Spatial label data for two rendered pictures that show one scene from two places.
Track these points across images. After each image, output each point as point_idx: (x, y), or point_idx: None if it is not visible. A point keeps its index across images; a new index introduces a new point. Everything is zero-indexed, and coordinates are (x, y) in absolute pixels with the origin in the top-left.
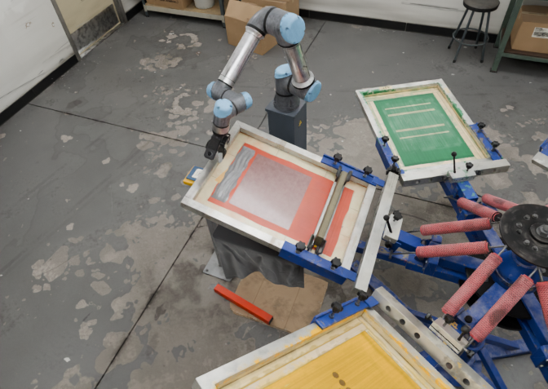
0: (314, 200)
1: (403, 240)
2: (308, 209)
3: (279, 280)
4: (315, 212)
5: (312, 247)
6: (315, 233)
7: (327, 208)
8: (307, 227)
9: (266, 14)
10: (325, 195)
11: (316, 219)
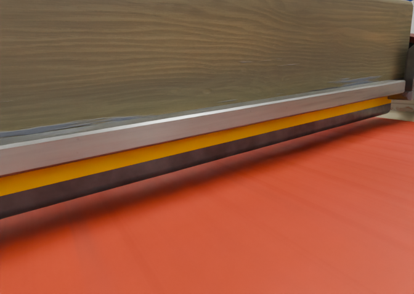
0: (238, 285)
1: None
2: (385, 217)
3: None
4: (310, 190)
5: (390, 119)
6: (387, 81)
7: (260, 30)
8: (413, 151)
9: None
10: (7, 283)
11: (320, 163)
